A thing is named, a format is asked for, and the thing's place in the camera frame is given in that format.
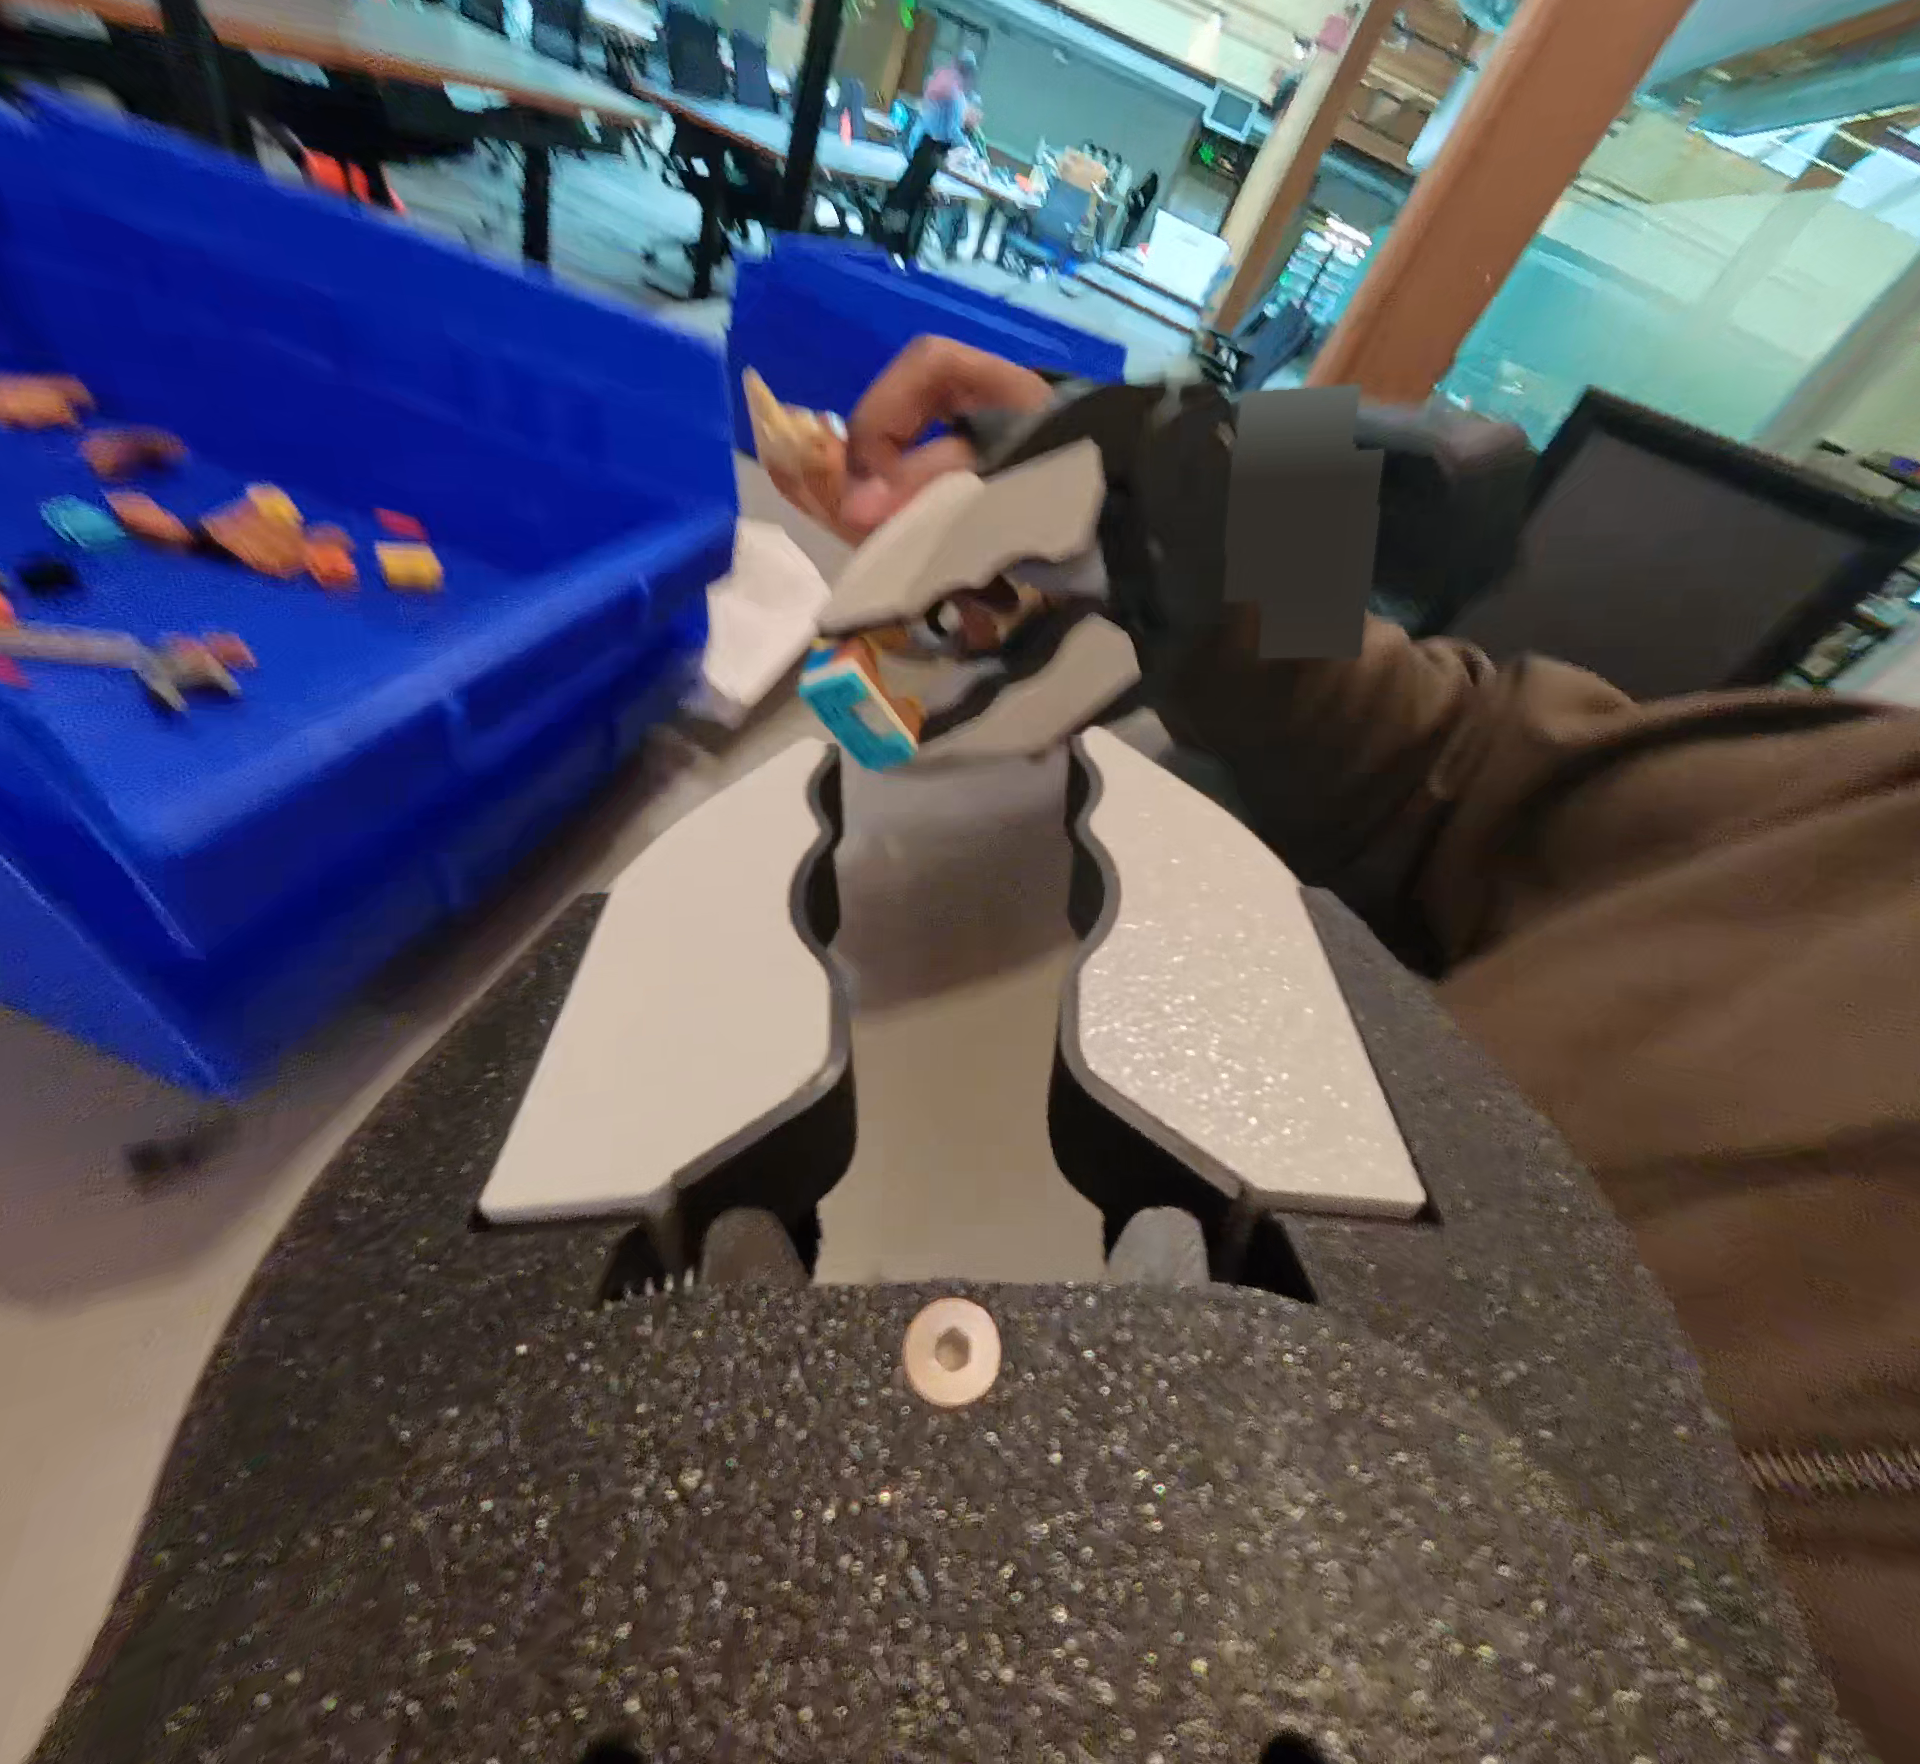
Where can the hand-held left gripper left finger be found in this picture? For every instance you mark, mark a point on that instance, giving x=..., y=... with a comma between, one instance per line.
x=676, y=1029

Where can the slanted wooden beam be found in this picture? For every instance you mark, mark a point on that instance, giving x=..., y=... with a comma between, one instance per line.
x=1337, y=84

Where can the long wooden office table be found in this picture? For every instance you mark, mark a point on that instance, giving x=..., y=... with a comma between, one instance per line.
x=780, y=137
x=301, y=10

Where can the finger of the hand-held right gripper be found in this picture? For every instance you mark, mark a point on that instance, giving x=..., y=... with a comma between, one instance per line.
x=1051, y=690
x=976, y=530

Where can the small multicoloured toy brick block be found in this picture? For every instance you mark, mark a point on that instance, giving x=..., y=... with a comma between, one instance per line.
x=866, y=699

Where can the toy bricks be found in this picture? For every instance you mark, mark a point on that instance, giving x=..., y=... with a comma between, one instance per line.
x=270, y=534

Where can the person's right forearm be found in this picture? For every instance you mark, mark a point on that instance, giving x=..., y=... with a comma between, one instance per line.
x=1411, y=776

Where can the black metal post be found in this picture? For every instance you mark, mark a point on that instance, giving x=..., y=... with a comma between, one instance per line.
x=825, y=25

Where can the large black screen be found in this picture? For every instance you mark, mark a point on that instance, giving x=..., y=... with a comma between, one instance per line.
x=1681, y=551

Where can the wooden pillar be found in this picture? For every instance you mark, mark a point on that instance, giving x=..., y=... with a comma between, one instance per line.
x=1561, y=84

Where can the brown toy brick model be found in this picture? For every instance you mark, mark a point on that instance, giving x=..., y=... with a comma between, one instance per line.
x=786, y=444

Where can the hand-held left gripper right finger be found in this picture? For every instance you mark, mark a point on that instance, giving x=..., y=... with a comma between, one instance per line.
x=1246, y=1045

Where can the blue plastic bin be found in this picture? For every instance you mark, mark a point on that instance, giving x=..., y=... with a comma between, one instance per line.
x=391, y=596
x=901, y=325

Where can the printed paper sheet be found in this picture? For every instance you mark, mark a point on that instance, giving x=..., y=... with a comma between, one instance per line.
x=752, y=624

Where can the person's right hand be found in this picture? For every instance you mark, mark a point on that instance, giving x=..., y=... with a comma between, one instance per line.
x=915, y=414

